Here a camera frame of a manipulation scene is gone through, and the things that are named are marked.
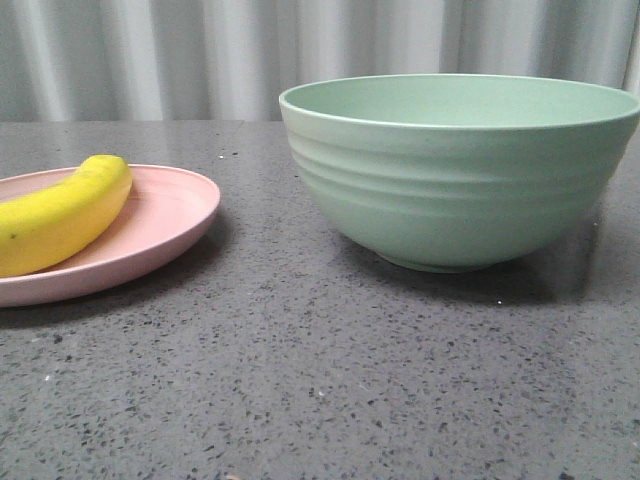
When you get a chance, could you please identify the green ribbed bowl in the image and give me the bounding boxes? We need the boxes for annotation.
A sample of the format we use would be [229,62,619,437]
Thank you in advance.
[279,74,639,272]

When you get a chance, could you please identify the pink plate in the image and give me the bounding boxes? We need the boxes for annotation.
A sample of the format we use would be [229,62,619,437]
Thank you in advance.
[1,164,221,307]

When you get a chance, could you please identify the yellow banana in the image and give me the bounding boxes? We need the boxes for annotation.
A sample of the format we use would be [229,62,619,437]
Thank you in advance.
[1,155,133,278]

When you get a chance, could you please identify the grey pleated curtain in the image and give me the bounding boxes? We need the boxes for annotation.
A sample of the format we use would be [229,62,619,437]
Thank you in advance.
[1,1,639,122]

